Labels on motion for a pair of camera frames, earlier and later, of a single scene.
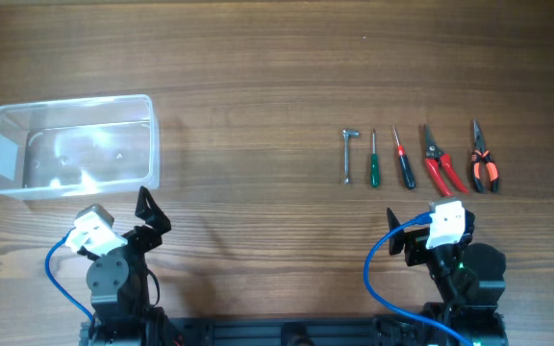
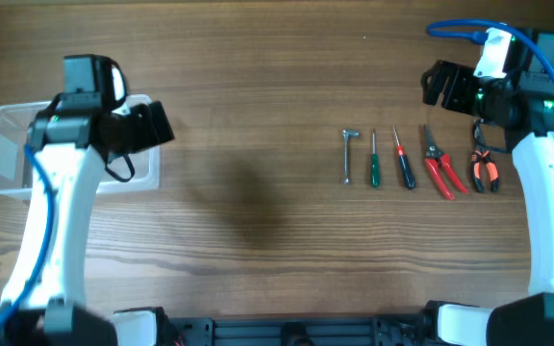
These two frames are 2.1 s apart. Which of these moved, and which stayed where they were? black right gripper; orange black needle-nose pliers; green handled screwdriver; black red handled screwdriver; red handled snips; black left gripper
Moved: black left gripper; black right gripper
Stayed: red handled snips; black red handled screwdriver; green handled screwdriver; orange black needle-nose pliers
